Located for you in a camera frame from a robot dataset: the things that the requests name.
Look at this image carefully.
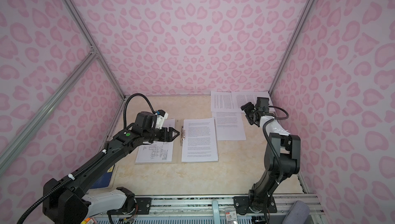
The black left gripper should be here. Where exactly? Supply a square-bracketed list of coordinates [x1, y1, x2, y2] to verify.
[143, 126, 181, 143]

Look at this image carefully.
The technical drawing paper sheet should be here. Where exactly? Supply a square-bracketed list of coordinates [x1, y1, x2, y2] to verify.
[135, 118, 176, 164]

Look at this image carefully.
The central printed text sheet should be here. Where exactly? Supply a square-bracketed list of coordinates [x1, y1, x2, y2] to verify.
[210, 91, 242, 113]

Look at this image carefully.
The translucent beige file folder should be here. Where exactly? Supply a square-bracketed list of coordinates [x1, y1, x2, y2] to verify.
[134, 118, 220, 165]

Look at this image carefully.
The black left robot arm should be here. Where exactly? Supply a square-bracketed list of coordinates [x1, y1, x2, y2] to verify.
[42, 127, 180, 224]

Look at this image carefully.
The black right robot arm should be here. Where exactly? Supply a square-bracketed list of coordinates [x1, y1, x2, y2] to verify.
[233, 97, 301, 219]

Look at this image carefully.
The metal folder clip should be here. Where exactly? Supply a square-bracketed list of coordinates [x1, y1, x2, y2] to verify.
[180, 126, 185, 147]

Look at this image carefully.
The blue booklet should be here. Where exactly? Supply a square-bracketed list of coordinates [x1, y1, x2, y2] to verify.
[91, 165, 115, 189]

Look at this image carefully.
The small labelled plastic bag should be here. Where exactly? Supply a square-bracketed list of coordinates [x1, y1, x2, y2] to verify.
[224, 207, 239, 224]

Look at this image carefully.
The grey foam roll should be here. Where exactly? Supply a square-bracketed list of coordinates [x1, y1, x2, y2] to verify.
[282, 200, 310, 224]

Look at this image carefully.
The highlighter marker pack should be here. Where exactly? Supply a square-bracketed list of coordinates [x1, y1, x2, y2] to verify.
[81, 218, 97, 224]

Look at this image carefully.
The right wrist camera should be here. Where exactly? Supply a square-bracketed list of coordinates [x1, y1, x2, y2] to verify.
[255, 97, 270, 113]

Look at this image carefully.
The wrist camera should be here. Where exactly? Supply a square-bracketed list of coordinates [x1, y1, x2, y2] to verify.
[255, 97, 270, 113]
[155, 110, 168, 129]

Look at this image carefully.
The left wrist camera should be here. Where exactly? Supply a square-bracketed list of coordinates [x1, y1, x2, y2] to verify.
[155, 110, 168, 129]

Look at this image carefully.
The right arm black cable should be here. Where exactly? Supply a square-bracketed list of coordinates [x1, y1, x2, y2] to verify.
[262, 105, 290, 181]

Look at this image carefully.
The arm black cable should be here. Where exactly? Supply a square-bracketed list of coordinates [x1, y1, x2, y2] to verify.
[262, 105, 290, 181]
[122, 93, 156, 130]

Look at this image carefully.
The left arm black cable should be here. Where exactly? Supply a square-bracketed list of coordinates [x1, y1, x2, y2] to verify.
[122, 93, 156, 130]

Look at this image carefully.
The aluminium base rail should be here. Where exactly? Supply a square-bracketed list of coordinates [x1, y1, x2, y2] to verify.
[86, 190, 328, 224]

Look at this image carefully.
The diagonal aluminium frame bar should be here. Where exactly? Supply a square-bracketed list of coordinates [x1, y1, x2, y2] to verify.
[1, 50, 97, 175]

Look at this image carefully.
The right corner aluminium post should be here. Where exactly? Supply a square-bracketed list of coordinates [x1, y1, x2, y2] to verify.
[268, 0, 318, 98]

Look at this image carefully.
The corner aluminium post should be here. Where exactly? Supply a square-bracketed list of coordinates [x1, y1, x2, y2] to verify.
[61, 0, 126, 100]
[268, 0, 318, 98]

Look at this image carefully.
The left corner aluminium post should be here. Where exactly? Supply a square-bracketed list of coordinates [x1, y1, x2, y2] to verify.
[61, 0, 126, 100]

